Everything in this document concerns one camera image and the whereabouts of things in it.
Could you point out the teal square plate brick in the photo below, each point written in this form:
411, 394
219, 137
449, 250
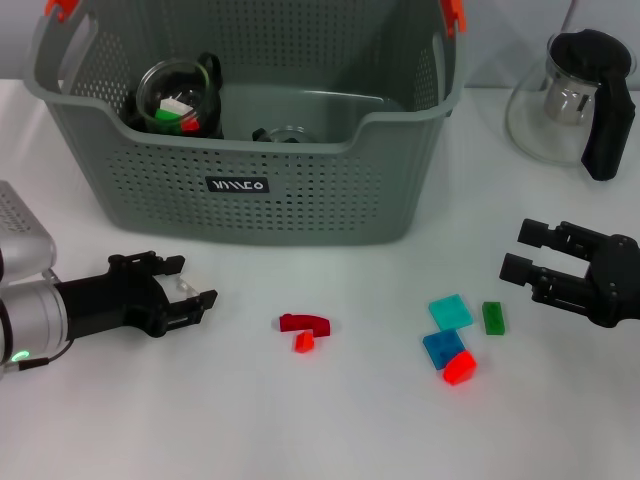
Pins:
451, 311

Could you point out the green sloped toy brick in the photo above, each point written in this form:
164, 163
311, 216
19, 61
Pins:
167, 115

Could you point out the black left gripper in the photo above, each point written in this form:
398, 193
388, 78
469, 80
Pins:
110, 305

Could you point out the grey perforated storage basket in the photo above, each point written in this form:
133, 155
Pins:
150, 190

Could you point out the large orange-red sloped brick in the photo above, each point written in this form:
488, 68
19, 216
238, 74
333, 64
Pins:
460, 369

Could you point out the blue square plate brick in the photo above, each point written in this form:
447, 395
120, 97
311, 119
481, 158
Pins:
440, 347

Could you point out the glass teacup with black sleeve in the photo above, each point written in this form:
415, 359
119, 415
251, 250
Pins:
165, 80
285, 135

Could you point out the white thick toy brick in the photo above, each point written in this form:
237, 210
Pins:
182, 289

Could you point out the green flat toy brick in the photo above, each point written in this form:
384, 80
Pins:
494, 317

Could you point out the dark red curved brick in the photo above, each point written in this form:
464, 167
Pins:
300, 322

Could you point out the small red wedge brick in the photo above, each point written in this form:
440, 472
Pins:
303, 343

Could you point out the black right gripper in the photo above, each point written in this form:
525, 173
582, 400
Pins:
620, 282

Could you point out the small red toy brick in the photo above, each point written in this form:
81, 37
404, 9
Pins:
191, 125

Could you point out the black clay teapot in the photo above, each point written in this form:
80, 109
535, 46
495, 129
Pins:
131, 117

